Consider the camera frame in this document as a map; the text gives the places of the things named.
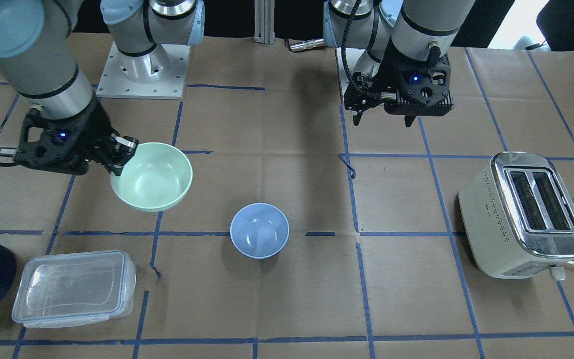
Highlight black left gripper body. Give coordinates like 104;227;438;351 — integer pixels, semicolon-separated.
342;40;455;116

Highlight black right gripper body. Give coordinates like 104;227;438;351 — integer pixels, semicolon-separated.
13;95;118;176

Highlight green bowl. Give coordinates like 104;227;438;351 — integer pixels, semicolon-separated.
110;142;193;212

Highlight blue bowl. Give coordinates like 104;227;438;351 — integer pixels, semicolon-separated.
229;203;290;260

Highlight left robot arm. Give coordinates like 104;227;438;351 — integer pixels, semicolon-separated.
323;0;474;127

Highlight silver metal connector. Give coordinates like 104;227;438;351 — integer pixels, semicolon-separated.
284;38;326;54

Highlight clear plastic lidded container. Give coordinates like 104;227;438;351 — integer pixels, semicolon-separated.
11;250;137;329

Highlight cream chrome toaster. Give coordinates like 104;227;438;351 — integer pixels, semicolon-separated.
458;152;574;280

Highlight aluminium frame post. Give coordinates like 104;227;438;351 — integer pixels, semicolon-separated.
253;0;275;47

